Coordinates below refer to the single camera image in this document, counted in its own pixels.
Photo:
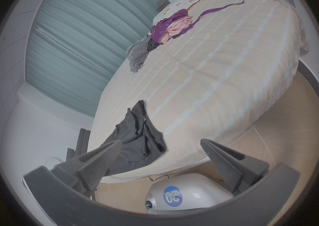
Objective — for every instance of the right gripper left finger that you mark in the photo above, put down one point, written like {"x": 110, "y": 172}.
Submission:
{"x": 94, "y": 162}

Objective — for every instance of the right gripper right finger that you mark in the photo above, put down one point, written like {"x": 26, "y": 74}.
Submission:
{"x": 229, "y": 165}

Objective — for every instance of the black T-shirt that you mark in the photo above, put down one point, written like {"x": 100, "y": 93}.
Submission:
{"x": 139, "y": 142}

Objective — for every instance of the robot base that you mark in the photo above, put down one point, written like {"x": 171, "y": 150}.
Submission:
{"x": 199, "y": 190}

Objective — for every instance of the bed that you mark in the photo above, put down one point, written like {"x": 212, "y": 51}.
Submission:
{"x": 211, "y": 70}

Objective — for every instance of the blue-green curtain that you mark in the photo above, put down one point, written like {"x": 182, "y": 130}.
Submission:
{"x": 99, "y": 13}
{"x": 62, "y": 75}

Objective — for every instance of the grey garment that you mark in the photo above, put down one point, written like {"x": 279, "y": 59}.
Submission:
{"x": 137, "y": 50}

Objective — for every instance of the black shiny garment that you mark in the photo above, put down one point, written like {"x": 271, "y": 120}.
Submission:
{"x": 152, "y": 45}

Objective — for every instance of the pink garment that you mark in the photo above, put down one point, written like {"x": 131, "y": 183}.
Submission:
{"x": 174, "y": 28}

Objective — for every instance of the purple garment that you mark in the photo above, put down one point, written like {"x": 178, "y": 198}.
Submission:
{"x": 162, "y": 27}

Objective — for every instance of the white printed pillow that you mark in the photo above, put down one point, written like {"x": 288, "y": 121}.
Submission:
{"x": 179, "y": 3}

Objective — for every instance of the grey bedside table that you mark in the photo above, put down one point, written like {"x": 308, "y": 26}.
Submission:
{"x": 163, "y": 3}

